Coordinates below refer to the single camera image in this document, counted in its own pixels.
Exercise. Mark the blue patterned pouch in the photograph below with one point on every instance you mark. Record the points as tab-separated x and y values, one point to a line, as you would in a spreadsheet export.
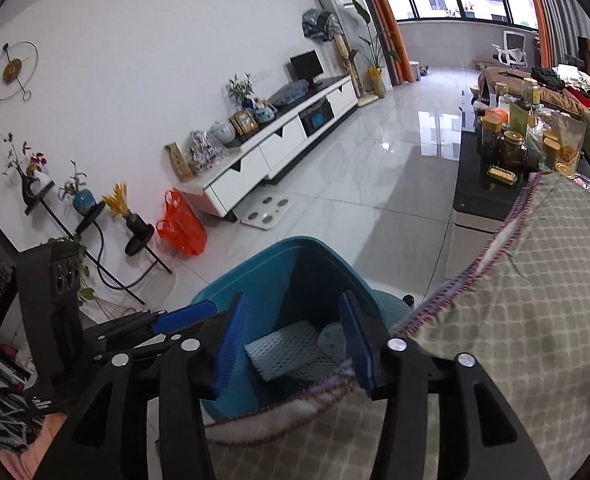
287	94

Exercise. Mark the blue grey hanging cloth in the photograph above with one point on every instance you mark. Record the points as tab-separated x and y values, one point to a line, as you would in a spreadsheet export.
320	25

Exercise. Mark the orange plastic bag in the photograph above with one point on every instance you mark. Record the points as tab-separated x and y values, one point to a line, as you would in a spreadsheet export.
182	230

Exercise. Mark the white foam net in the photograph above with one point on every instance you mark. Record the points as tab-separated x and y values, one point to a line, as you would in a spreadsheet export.
280	350

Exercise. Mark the clear snack bag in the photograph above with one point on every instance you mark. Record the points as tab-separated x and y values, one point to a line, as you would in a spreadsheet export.
567	145

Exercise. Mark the white tv cabinet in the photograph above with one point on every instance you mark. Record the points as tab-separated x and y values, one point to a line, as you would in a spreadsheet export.
280	147

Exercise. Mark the brown wooden cabinet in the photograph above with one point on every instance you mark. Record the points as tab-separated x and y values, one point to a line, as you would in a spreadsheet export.
587	52

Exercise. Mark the teal plastic bin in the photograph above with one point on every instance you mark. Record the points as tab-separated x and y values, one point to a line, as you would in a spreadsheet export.
285	280

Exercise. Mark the trailing green plant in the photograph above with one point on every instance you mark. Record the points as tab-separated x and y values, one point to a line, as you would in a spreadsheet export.
82	265

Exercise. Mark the round metal wall clock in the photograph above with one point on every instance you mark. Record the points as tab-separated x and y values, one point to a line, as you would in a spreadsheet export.
12	71

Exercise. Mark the beige floor stand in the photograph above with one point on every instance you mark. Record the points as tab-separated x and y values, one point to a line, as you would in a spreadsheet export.
344	52

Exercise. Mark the white bathroom scale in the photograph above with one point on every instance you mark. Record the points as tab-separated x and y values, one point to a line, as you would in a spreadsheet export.
265	212

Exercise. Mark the gold tin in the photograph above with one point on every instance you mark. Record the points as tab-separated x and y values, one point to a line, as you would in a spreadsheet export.
501	175

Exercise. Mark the white office chair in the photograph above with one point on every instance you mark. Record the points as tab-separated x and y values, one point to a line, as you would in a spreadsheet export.
512	42

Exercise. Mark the black monitor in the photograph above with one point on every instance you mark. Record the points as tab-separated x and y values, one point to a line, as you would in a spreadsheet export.
306	66

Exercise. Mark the gold picture frame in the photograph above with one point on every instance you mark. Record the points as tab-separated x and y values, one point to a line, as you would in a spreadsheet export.
245	124

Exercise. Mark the black metal plant stand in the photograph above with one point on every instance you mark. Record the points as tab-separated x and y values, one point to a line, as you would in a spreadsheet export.
140	246

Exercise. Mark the black coffee table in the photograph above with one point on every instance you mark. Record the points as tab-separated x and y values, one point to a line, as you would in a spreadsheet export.
475	185

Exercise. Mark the patterned tablecloth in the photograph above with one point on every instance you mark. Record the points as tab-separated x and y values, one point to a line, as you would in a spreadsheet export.
550	335

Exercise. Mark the teal vase with plant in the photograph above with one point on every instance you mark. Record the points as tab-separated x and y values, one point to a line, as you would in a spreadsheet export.
82	201

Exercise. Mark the wooden box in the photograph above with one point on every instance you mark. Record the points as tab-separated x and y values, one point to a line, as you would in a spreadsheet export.
180	162

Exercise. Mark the black vase with flowers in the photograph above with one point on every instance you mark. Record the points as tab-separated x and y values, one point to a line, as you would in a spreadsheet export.
29	187

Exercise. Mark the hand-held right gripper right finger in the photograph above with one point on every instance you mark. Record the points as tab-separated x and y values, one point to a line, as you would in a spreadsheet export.
360	345

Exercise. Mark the tall potted plant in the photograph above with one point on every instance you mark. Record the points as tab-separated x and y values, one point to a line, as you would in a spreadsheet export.
377	77

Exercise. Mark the small white bin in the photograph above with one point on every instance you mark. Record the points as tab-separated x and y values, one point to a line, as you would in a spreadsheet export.
415	71

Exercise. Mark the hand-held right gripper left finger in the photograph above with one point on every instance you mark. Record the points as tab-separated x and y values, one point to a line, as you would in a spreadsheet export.
230	345

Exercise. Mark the small potted plant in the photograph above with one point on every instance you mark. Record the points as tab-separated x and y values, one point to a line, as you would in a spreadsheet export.
240	90

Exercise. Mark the black vase with wheat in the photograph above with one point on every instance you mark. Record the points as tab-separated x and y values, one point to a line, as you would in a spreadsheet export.
135	222

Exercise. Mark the black bag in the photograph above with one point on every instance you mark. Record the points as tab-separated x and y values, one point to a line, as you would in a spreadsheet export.
547	77

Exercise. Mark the blue white porcelain jar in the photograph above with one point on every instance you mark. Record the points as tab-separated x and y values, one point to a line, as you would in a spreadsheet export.
265	115

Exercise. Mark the white clothes pile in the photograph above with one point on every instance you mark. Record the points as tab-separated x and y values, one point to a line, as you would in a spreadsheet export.
582	77

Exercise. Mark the clear wrapped gift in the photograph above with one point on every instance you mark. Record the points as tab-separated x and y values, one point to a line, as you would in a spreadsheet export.
207	152

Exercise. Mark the grey orange curtain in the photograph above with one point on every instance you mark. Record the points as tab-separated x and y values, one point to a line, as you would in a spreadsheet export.
390	35
542	10

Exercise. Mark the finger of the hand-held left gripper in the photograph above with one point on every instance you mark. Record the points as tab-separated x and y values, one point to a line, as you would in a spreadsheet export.
185	316
165	335

